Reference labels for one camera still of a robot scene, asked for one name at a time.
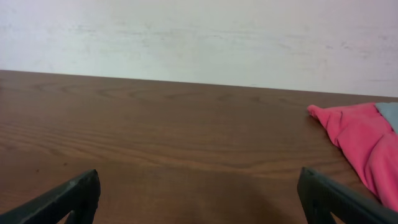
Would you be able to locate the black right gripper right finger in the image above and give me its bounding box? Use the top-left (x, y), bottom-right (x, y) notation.
top-left (297, 167), bottom-right (397, 224)

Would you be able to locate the light blue polo shirt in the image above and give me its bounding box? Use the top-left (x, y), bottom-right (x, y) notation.
top-left (375, 102), bottom-right (398, 133)

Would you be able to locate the red t-shirt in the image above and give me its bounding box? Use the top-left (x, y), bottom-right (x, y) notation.
top-left (307, 103), bottom-right (397, 211)

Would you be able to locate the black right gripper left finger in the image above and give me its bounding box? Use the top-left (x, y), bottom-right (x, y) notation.
top-left (1, 169), bottom-right (101, 224)

